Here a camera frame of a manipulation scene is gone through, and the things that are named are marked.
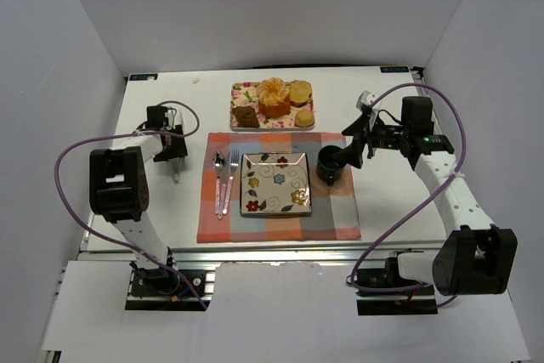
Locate metal serving tongs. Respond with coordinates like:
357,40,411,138
169,157,184,184

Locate small round bun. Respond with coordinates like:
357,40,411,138
294,110,315,128

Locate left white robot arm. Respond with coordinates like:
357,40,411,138
89,105,188,285

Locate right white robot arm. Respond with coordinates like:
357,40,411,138
334,92,518,296

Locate seeded bread sandwich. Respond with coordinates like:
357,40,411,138
289,80,313,107

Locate large golden bundt bread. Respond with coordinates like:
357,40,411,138
257,77,291,118

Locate dark green mug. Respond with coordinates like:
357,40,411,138
316,145,346,187

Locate checkered cloth placemat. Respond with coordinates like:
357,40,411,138
196,132,361,244

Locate brown chocolate croissant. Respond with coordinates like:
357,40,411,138
231,106,260,128

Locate floral serving tray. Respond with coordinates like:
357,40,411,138
229,77,315,131

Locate square floral ceramic plate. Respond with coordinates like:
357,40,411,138
240,152,312,217

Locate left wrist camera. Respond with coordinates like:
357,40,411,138
167,107,184,129

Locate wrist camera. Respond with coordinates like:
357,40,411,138
356,91,380,128
167,107,184,129

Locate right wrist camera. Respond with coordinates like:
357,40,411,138
356,91,380,128

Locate spoon with pink handle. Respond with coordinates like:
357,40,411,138
213,150,226,219

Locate fork with pink handle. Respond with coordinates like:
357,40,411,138
220,150,241,216

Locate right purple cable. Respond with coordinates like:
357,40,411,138
344,82,468,309

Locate purple cable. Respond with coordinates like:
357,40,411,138
54,99,209,311
344,82,468,309

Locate aluminium frame rail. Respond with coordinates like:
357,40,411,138
63,239,451,273

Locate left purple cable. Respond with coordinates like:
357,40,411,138
54,99,209,311

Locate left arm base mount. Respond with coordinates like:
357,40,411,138
125,269,205,312

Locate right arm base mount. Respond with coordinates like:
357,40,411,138
356,268,438,316

